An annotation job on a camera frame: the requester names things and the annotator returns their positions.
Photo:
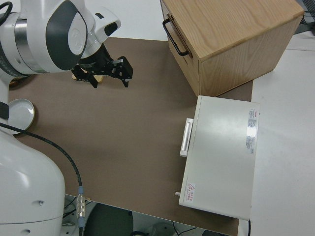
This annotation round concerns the brown table mat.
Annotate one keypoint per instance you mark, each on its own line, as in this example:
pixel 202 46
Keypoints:
pixel 123 135

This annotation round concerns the light wooden box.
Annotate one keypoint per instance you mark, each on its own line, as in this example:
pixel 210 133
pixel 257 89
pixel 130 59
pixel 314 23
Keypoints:
pixel 233 37

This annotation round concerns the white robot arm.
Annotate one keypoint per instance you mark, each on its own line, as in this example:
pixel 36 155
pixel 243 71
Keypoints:
pixel 24 37

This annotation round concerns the black round pedestal base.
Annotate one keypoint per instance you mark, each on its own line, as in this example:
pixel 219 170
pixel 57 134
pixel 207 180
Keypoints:
pixel 108 221

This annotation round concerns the white toaster oven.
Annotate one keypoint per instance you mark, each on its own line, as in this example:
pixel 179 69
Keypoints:
pixel 221 157

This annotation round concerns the wooden mug rack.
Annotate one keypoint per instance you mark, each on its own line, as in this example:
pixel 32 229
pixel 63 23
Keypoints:
pixel 100 78

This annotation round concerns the brown woven basket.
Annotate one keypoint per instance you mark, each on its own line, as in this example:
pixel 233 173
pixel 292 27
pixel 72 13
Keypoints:
pixel 17 80

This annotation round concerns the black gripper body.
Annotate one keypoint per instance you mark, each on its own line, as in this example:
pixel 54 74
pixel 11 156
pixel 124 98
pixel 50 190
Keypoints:
pixel 94 61

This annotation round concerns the gray round plate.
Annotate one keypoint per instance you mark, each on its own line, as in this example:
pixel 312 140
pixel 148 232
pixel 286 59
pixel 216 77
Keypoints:
pixel 21 115

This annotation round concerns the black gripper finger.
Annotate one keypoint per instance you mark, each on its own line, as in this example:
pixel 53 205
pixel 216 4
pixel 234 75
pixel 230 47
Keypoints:
pixel 91 79
pixel 124 70

